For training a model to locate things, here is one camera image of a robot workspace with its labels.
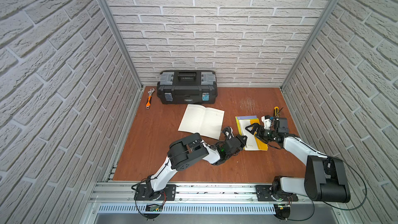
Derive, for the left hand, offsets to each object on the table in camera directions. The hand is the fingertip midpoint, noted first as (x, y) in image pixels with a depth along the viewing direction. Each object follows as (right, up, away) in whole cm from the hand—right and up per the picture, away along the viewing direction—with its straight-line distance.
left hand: (252, 136), depth 85 cm
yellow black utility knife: (+22, +13, +18) cm, 32 cm away
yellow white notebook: (0, -4, +2) cm, 5 cm away
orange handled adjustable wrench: (-68, +26, +29) cm, 79 cm away
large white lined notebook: (-26, +6, +15) cm, 31 cm away
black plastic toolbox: (-39, +29, +13) cm, 50 cm away
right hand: (+1, +2, +4) cm, 5 cm away
